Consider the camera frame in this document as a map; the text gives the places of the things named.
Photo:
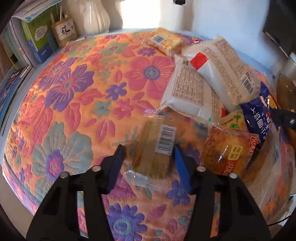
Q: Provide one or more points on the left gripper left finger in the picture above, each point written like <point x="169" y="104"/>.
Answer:
<point x="57" y="215"/>

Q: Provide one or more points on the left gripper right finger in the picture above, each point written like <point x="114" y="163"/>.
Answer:
<point x="240" y="218"/>

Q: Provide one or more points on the amber ribbed glass bowl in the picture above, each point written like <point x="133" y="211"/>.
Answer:
<point x="285" y="93"/>

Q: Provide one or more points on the white snack bag lower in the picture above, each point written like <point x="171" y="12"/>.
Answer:
<point x="189" y="94"/>

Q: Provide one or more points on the brown bar clear wrapper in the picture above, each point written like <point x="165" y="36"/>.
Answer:
<point x="152" y="158"/>

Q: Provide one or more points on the blue chip bag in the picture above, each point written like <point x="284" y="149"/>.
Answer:
<point x="257" y="113"/>

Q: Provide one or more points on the floral orange table mat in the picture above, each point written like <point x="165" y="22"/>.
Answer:
<point x="91" y="98"/>

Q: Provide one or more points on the black wall television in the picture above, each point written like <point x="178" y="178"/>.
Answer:
<point x="279" y="25"/>

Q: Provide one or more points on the wooden pen holder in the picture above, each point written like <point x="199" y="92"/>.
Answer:
<point x="64" y="29"/>

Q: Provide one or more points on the green and blue book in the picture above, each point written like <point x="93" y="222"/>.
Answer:
<point x="32" y="26"/>

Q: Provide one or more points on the white ceramic vase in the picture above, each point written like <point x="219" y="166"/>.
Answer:
<point x="95" y="19"/>

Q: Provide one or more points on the yellow cracker pack barcode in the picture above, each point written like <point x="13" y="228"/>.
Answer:
<point x="167" y="42"/>

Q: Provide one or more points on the orange fried snack bag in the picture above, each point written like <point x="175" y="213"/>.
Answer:
<point x="228" y="150"/>

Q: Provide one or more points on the white snack bag red patch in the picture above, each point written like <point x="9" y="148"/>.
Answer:
<point x="224" y="71"/>

